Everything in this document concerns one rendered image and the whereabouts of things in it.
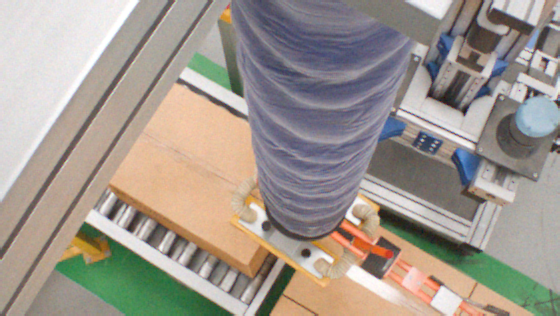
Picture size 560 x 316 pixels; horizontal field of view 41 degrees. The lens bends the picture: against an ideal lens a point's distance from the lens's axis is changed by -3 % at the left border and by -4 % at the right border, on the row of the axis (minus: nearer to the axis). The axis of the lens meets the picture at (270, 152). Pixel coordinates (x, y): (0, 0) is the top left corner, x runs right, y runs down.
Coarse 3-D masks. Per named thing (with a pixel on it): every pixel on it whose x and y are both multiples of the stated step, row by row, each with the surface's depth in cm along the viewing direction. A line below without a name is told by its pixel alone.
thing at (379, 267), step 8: (376, 240) 206; (384, 240) 207; (392, 248) 207; (400, 248) 206; (368, 256) 206; (376, 256) 206; (368, 264) 206; (376, 264) 206; (384, 264) 205; (392, 264) 204; (368, 272) 208; (376, 272) 204; (384, 272) 205
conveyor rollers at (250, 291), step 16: (112, 208) 285; (128, 208) 283; (128, 224) 283; (144, 224) 282; (144, 240) 281; (160, 240) 281; (192, 256) 279; (208, 256) 278; (272, 256) 277; (208, 272) 277; (240, 272) 278; (224, 288) 275; (256, 288) 275
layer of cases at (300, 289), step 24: (360, 264) 276; (432, 264) 276; (288, 288) 275; (312, 288) 274; (336, 288) 274; (360, 288) 274; (384, 288) 274; (456, 288) 273; (480, 288) 273; (288, 312) 272; (312, 312) 275; (336, 312) 272; (360, 312) 272; (384, 312) 271; (408, 312) 271; (432, 312) 271; (456, 312) 271; (528, 312) 270
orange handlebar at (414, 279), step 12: (348, 228) 209; (336, 240) 209; (348, 240) 209; (372, 240) 208; (360, 252) 207; (396, 264) 207; (408, 264) 206; (396, 276) 205; (408, 276) 205; (420, 276) 205; (408, 288) 204; (432, 288) 205; (468, 312) 202
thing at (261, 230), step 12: (252, 204) 223; (264, 216) 222; (240, 228) 222; (252, 228) 221; (264, 228) 219; (264, 240) 221; (276, 252) 220; (300, 252) 219; (312, 252) 219; (324, 252) 219; (300, 264) 218; (312, 264) 218; (312, 276) 218; (324, 276) 218
